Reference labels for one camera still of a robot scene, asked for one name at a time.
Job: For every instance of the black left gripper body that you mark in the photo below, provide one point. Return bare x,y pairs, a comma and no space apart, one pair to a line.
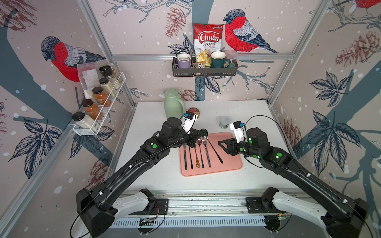
192,135

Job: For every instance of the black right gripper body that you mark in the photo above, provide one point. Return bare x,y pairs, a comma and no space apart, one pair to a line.
242,148

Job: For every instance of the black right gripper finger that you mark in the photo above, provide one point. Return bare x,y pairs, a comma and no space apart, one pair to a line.
230,150
227,142

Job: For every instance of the grey marble handle fork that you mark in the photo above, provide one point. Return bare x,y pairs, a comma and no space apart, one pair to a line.
204,141

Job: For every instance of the black spoon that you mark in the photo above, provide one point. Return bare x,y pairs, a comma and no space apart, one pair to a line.
218,156
191,163

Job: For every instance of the teal handle fork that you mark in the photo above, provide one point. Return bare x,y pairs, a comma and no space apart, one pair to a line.
185,157

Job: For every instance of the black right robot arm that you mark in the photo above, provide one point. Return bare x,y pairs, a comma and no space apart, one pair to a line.
340,215

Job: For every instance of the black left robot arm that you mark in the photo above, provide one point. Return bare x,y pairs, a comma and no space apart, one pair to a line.
95,206

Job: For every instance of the small white green can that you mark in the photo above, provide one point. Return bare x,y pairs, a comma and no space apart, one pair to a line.
224,122

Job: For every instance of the pink plastic tray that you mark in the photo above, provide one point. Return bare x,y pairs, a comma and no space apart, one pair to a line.
231,163

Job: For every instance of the round red yellow tin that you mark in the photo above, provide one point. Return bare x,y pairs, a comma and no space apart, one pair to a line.
195,111

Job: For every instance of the green thermos jug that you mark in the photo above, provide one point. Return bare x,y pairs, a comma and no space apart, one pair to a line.
173,104

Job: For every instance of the small snack packet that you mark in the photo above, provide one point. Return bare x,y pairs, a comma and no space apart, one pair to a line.
199,64

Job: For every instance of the purple mug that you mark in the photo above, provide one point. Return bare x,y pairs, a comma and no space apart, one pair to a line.
184,61

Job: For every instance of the dark green mug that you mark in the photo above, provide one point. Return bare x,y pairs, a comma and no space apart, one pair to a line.
219,60

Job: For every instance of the pink lidded plastic container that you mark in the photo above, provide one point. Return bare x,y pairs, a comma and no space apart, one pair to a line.
230,58

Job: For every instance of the Chuba cassava chips bag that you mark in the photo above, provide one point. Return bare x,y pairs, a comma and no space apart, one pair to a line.
207,37

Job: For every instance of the orange spice jar middle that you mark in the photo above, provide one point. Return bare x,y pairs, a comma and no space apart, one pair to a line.
101,96

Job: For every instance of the orange spice jar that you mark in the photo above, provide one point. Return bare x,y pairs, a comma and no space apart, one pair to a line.
101,96
92,109

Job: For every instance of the beige spice jar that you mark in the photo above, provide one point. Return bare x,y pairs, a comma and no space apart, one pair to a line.
107,86

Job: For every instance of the clear acrylic spice rack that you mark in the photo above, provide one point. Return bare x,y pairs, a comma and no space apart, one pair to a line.
97,129

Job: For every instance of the orange spice jar front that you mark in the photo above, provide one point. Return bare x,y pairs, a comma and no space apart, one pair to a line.
92,109

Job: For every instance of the black lid spice jar rear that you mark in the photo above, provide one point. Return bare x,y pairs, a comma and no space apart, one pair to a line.
107,72

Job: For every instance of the white powder spice jar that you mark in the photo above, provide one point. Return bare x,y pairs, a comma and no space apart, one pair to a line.
83,120

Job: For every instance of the clear plastic bag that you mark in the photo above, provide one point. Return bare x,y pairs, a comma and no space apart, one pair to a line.
89,75

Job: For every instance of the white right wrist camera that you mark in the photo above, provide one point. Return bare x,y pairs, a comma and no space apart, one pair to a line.
238,130

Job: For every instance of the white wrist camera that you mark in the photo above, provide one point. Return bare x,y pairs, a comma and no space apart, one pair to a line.
189,120
238,130

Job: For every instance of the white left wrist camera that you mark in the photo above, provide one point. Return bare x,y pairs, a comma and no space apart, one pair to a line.
189,120

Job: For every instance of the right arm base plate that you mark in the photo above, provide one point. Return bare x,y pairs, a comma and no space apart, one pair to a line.
258,205

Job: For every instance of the black wire wall shelf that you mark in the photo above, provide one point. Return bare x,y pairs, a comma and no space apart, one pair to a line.
207,71

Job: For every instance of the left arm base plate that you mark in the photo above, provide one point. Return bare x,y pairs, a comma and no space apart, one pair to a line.
157,206

